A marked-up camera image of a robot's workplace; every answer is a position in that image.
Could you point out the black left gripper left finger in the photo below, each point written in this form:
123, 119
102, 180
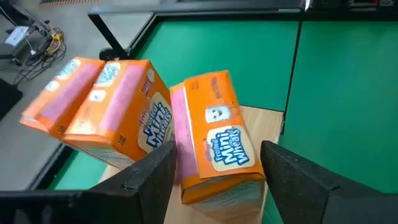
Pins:
140, 193

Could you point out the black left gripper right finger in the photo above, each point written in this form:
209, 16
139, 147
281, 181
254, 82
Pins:
304, 199

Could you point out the orange Mini Wheats cereal box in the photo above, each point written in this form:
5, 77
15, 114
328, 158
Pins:
217, 140
118, 109
62, 99

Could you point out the green table mat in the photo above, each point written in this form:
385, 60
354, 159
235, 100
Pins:
342, 93

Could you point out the black round caster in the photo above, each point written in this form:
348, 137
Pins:
109, 54

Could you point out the black flat floor object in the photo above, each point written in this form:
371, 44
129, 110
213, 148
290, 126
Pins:
7, 99

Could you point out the white tag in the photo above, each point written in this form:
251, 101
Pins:
17, 35

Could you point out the orange striped hazard tape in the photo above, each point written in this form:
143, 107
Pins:
68, 2

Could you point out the dark grey equipment stand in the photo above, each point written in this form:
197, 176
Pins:
18, 15

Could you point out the wooden shelf with black frame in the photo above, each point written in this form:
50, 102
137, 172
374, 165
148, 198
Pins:
261, 124

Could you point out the black metal table frame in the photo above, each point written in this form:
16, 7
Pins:
233, 16

